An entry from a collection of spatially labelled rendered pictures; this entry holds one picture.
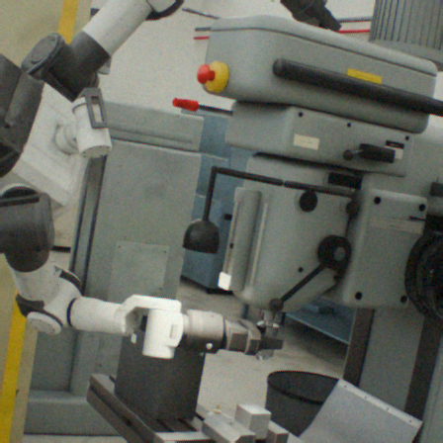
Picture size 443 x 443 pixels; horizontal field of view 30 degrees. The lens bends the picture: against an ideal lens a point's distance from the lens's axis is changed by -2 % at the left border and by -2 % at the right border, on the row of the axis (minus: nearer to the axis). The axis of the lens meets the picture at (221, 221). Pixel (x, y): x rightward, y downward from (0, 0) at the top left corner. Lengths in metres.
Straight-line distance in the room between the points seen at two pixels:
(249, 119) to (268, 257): 0.29
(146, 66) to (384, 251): 9.78
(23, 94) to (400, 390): 1.09
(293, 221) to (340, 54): 0.34
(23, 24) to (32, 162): 1.68
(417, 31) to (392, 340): 0.73
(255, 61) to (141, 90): 9.85
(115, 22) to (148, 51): 9.57
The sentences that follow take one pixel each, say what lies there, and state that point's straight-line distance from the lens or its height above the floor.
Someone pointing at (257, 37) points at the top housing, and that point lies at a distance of 1.60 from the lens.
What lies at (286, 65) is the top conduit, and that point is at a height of 1.79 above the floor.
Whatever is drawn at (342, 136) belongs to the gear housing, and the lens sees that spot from 1.69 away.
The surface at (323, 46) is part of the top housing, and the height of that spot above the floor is 1.85.
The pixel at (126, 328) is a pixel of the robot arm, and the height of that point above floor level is 1.21.
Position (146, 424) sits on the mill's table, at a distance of 2.07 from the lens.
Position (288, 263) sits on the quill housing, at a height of 1.42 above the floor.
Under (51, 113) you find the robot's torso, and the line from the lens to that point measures 1.77.
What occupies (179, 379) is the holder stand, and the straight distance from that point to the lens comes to 2.10.
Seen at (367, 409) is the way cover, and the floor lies 1.06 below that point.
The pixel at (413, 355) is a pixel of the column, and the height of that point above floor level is 1.23.
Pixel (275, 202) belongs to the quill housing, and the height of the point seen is 1.54.
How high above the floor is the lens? 1.63
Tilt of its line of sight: 5 degrees down
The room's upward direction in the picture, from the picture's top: 10 degrees clockwise
